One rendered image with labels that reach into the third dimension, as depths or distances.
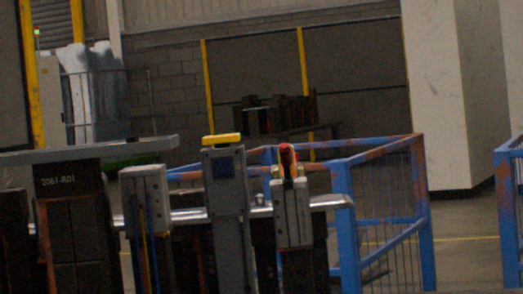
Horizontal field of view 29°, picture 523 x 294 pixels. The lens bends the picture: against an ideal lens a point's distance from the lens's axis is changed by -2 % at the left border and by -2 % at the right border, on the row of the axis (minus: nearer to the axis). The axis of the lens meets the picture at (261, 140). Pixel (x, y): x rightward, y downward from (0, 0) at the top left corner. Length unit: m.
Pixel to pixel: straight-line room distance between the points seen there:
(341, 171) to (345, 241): 0.25
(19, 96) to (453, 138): 5.06
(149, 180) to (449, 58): 7.86
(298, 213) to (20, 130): 3.86
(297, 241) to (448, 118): 7.82
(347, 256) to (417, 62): 6.13
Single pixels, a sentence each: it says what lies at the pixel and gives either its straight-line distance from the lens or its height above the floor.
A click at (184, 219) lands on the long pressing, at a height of 1.00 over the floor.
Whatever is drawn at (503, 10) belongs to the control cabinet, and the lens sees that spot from 9.52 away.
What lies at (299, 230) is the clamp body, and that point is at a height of 0.97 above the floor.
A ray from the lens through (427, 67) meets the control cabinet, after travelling 9.62.
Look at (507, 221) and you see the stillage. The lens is 3.44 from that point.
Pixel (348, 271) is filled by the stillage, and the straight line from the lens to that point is 3.64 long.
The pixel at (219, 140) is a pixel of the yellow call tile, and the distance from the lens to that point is 1.64.
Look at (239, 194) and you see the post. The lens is 1.64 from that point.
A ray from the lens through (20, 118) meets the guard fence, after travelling 5.57.
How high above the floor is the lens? 1.23
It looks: 3 degrees down
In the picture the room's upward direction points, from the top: 6 degrees counter-clockwise
